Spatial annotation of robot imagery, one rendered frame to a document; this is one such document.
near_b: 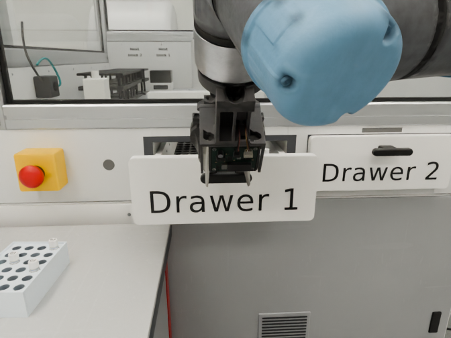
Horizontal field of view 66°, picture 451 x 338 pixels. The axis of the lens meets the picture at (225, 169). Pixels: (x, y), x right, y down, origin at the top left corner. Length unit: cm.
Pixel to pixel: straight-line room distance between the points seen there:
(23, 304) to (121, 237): 21
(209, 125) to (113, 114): 32
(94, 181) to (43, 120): 14
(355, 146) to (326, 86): 53
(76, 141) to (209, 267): 37
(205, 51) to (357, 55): 17
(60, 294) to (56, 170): 23
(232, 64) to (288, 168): 27
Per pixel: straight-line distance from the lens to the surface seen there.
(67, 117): 71
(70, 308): 53
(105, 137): 69
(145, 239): 66
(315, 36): 18
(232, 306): 84
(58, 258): 59
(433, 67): 28
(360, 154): 72
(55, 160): 69
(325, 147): 69
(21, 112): 73
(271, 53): 19
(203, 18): 31
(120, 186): 72
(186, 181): 54
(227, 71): 32
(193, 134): 45
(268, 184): 55
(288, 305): 86
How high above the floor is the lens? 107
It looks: 18 degrees down
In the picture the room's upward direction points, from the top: straight up
